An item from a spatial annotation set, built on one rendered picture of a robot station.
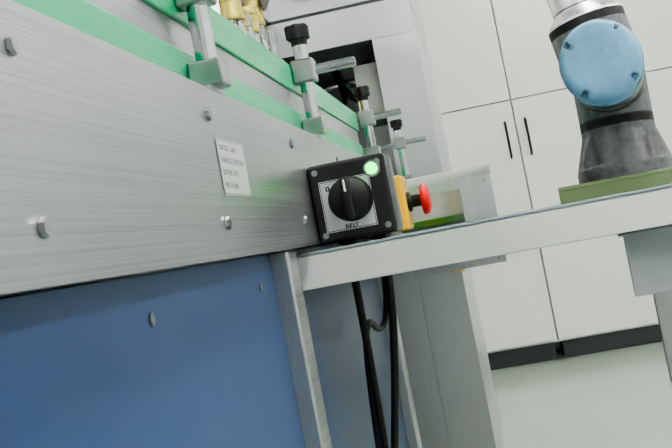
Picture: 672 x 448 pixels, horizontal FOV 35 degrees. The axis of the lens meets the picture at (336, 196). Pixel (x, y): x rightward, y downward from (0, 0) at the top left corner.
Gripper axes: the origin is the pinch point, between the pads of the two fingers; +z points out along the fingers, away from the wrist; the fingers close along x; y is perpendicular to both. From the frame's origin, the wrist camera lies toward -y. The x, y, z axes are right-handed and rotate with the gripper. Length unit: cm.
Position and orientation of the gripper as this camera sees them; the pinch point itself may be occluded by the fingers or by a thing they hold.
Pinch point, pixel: (251, 6)
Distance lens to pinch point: 186.3
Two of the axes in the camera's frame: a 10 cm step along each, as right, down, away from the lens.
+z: 1.9, 9.8, -0.5
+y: -1.3, -0.2, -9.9
